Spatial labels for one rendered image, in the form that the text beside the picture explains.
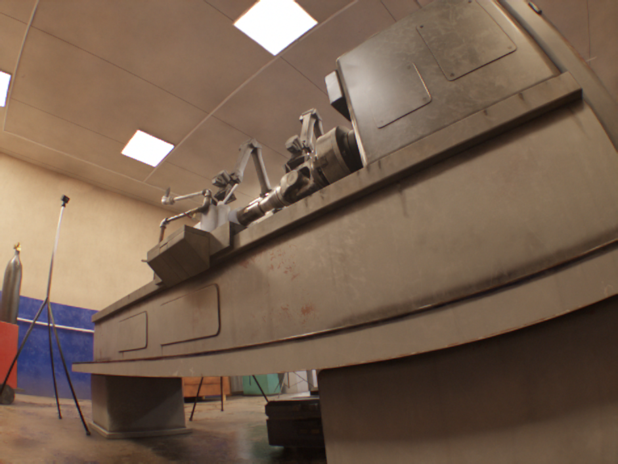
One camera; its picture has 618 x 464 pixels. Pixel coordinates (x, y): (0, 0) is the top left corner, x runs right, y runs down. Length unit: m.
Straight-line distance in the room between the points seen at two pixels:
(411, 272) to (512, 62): 0.54
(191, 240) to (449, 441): 0.90
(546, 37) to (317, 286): 0.87
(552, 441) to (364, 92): 0.91
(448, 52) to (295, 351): 0.79
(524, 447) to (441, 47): 0.90
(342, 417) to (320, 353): 0.17
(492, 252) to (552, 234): 0.12
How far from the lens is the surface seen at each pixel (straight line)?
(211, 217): 1.50
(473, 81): 0.83
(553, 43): 0.94
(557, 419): 0.58
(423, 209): 0.70
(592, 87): 0.85
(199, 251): 1.08
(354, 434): 0.68
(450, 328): 0.47
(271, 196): 1.33
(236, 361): 0.73
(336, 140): 1.09
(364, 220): 0.75
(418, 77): 0.89
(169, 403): 2.32
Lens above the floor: 0.40
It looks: 24 degrees up
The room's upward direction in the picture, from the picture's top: 7 degrees counter-clockwise
